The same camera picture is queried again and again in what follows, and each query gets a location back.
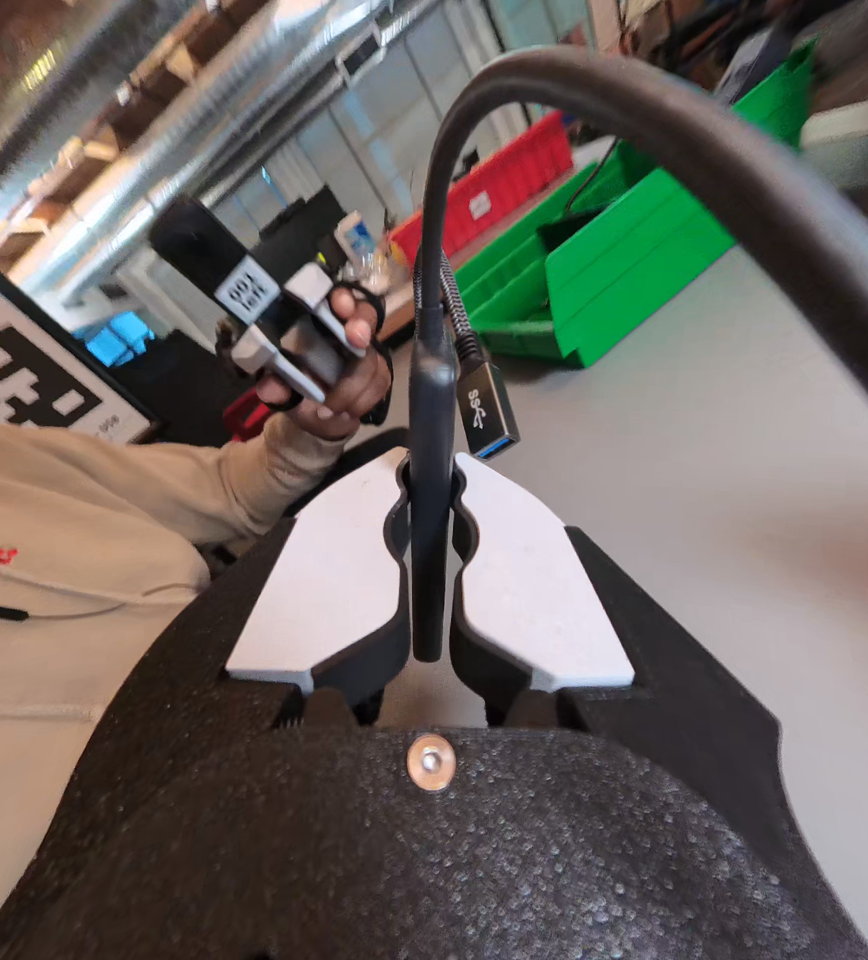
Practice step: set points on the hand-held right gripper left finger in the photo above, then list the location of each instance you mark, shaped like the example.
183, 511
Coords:
321, 592

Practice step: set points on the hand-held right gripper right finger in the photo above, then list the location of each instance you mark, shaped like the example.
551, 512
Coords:
539, 592

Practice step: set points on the green plastic bin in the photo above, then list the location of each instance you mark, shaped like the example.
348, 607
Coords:
629, 255

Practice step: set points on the person's left forearm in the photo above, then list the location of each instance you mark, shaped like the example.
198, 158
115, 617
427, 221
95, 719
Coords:
104, 480

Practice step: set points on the person's left hand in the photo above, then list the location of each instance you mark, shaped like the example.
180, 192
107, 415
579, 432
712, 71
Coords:
351, 397

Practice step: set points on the black display board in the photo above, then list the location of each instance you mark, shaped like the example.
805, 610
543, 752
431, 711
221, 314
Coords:
299, 225

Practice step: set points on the blue plastic bin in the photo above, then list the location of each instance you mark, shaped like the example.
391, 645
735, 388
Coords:
119, 341

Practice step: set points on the white blue-label canister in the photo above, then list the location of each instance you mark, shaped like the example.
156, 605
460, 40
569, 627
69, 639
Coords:
351, 236

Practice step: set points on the framed black-white marker sign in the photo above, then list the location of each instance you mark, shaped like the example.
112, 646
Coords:
21, 375

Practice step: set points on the person's beige hoodie torso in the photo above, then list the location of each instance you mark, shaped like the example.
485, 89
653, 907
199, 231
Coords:
29, 675

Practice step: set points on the red bin yellow label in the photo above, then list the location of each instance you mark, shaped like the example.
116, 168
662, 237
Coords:
509, 172

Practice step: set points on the black bin divider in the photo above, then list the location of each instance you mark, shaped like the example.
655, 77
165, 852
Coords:
569, 229

